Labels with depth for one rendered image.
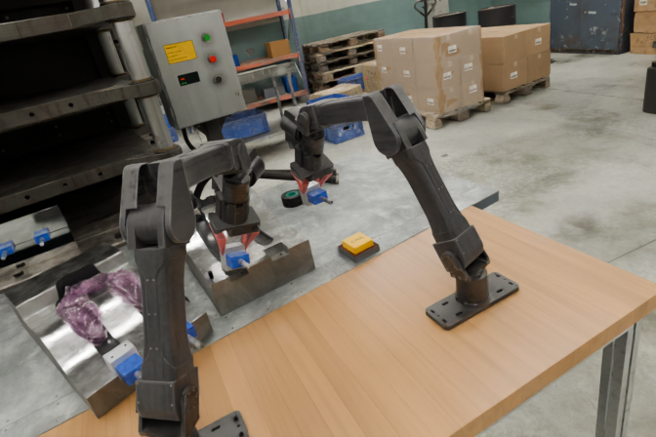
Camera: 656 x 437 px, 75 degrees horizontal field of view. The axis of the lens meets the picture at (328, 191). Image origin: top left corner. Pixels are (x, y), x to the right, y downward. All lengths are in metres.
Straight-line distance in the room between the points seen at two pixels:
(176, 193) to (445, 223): 0.49
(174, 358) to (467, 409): 0.46
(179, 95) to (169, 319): 1.21
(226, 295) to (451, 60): 4.01
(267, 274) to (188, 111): 0.92
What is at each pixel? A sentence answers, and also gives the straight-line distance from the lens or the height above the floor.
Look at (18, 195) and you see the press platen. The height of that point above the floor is 1.03.
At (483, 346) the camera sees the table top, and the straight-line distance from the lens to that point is 0.87.
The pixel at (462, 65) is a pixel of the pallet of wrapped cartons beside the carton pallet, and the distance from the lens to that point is 4.83.
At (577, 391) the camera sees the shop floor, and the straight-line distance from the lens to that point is 1.91.
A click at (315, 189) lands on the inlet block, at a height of 0.95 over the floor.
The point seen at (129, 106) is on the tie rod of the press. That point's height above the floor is 1.14.
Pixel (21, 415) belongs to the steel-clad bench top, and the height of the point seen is 0.80.
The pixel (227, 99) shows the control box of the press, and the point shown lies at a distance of 1.84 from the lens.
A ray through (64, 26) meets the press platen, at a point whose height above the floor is 1.50.
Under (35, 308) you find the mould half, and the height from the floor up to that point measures 0.88.
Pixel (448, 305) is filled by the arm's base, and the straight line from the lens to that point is 0.94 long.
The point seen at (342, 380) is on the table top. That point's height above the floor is 0.80.
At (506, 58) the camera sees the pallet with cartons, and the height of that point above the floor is 0.51.
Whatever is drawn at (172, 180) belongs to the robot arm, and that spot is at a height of 1.22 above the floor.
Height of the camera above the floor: 1.41
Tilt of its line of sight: 23 degrees down
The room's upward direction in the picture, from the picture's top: 12 degrees counter-clockwise
